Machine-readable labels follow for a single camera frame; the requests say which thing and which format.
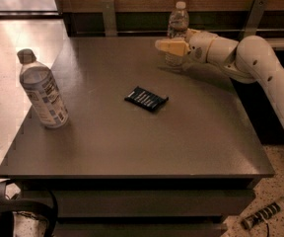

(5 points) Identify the black battery pack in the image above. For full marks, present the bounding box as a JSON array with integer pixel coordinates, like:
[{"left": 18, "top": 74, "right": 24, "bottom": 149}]
[{"left": 124, "top": 86, "right": 169, "bottom": 112}]

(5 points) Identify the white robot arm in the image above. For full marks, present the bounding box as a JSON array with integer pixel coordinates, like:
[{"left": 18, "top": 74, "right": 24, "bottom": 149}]
[{"left": 155, "top": 29, "right": 284, "bottom": 128}]

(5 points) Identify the white power strip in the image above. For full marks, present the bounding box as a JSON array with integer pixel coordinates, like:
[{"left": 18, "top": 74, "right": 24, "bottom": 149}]
[{"left": 241, "top": 197, "right": 284, "bottom": 230}]

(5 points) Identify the clear water bottle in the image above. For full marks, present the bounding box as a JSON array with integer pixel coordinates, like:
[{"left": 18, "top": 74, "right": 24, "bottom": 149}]
[{"left": 166, "top": 1, "right": 189, "bottom": 67}]

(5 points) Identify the right metal wall bracket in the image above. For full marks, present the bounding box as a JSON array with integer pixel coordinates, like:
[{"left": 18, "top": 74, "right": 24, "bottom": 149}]
[{"left": 239, "top": 0, "right": 269, "bottom": 40}]

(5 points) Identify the grey drawer cabinet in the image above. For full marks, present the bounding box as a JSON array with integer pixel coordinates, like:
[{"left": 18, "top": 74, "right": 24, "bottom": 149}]
[{"left": 21, "top": 177, "right": 260, "bottom": 237}]

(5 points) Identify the metal wall bracket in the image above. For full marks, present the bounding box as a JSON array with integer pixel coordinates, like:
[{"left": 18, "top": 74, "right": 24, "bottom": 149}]
[
  {"left": 239, "top": 0, "right": 269, "bottom": 40},
  {"left": 102, "top": 0, "right": 117, "bottom": 37}
]

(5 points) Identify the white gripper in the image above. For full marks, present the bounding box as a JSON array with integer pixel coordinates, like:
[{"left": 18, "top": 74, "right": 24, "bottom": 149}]
[{"left": 155, "top": 29, "right": 217, "bottom": 63}]

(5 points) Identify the blue labelled plastic bottle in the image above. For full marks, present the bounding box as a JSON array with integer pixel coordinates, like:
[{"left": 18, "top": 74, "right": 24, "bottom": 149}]
[{"left": 17, "top": 48, "right": 69, "bottom": 128}]

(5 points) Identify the black power cable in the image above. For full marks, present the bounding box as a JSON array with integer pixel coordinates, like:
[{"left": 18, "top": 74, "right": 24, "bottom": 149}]
[{"left": 258, "top": 211, "right": 270, "bottom": 237}]

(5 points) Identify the left metal wall bracket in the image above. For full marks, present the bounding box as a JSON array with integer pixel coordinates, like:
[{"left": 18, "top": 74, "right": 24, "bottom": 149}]
[{"left": 102, "top": 0, "right": 117, "bottom": 37}]

